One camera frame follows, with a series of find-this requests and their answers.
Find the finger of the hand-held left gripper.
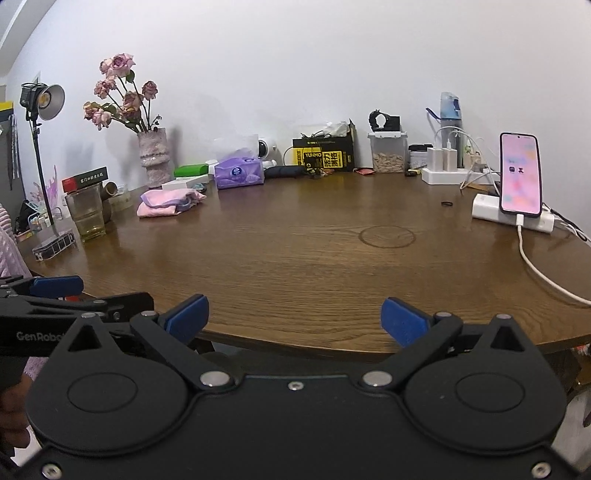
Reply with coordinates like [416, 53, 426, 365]
[0, 275, 84, 300]
[0, 292, 155, 325]

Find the pink textured vase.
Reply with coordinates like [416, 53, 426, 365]
[137, 128, 173, 189]

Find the person's left hand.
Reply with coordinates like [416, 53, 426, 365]
[0, 371, 34, 450]

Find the studio light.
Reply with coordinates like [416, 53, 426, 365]
[19, 82, 66, 228]

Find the smartphone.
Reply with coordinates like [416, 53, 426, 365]
[499, 132, 543, 217]

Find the clear acrylic organizer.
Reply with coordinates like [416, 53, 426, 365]
[14, 203, 64, 241]

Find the white flat box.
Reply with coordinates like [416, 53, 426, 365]
[161, 174, 209, 190]

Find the red and black box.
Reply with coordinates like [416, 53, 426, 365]
[62, 167, 110, 194]

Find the white power bank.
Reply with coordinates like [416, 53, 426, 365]
[471, 194, 555, 234]

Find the purple tissue pack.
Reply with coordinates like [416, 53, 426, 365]
[214, 135, 266, 190]

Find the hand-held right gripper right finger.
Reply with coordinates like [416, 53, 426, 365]
[362, 298, 541, 391]

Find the clear seed container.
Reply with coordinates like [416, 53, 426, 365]
[368, 131, 410, 174]

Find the dried pink rose bouquet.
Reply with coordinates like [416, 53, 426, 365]
[83, 53, 162, 135]

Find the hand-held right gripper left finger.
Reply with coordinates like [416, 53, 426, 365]
[52, 294, 232, 392]

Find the pastel pink purple garment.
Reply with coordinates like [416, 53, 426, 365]
[137, 188, 208, 218]

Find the white power strip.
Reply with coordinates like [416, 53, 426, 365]
[421, 167, 496, 186]

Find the white charger cable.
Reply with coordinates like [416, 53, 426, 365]
[434, 128, 502, 190]

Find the black yellow cardboard box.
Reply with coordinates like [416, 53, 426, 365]
[292, 119, 356, 173]

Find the clear glass cup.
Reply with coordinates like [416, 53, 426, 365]
[65, 184, 108, 243]

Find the black clear case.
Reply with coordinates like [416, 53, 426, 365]
[32, 233, 76, 262]

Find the dark blue pouch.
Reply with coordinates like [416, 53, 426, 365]
[264, 165, 308, 180]

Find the white security camera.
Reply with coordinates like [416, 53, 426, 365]
[256, 138, 279, 169]

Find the white phone cable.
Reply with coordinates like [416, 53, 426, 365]
[516, 213, 591, 306]

